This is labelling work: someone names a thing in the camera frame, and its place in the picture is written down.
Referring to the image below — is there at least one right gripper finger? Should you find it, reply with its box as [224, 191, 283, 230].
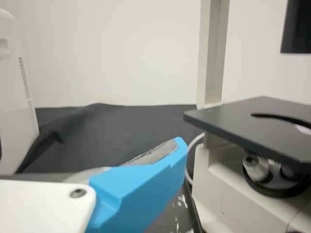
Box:
[83, 136, 188, 233]

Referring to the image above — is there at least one cream microscope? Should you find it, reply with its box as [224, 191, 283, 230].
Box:
[183, 0, 311, 233]

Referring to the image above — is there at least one white incubator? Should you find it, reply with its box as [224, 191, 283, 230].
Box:
[0, 7, 41, 176]

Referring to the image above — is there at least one white cable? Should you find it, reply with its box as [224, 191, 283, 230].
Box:
[183, 133, 205, 190]

